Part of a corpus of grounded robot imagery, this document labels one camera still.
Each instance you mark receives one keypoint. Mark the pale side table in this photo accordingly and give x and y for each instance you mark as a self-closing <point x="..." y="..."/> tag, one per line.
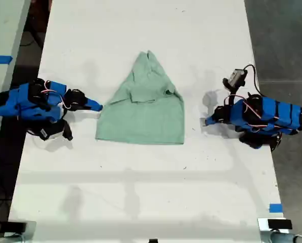
<point x="4" y="27"/>

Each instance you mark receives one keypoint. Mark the small black block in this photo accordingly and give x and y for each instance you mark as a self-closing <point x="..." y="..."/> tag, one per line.
<point x="153" y="241"/>

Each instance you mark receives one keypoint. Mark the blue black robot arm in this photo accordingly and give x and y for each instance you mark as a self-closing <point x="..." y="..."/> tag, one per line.
<point x="26" y="101"/>
<point x="279" y="114"/>

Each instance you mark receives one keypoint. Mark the black camera box with label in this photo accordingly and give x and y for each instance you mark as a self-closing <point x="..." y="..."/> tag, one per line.
<point x="45" y="132"/>

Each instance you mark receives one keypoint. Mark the short black camera stalk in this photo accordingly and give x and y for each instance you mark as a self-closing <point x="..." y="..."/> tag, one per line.
<point x="232" y="95"/>
<point x="67" y="130"/>

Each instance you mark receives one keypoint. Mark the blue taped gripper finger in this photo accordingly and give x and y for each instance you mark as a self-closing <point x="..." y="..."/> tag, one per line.
<point x="90" y="108"/>
<point x="212" y="118"/>
<point x="93" y="103"/>
<point x="209" y="123"/>

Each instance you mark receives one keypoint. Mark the black grey camera box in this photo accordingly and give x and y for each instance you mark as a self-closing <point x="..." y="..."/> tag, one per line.
<point x="236" y="76"/>

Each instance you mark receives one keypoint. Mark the short blue tape strip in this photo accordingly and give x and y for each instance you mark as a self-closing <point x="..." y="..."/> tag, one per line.
<point x="276" y="208"/>

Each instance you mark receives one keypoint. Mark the long blue tape strip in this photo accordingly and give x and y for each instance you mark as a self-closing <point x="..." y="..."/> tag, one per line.
<point x="0" y="59"/>

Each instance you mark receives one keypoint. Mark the pale green T-shirt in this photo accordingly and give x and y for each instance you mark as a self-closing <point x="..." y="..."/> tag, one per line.
<point x="145" y="114"/>

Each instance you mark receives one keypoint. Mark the metal table bracket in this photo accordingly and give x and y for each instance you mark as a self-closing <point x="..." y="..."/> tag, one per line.
<point x="262" y="224"/>
<point x="31" y="227"/>

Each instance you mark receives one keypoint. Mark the black clamp block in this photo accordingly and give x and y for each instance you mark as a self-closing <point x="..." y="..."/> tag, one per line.
<point x="16" y="226"/>
<point x="279" y="224"/>

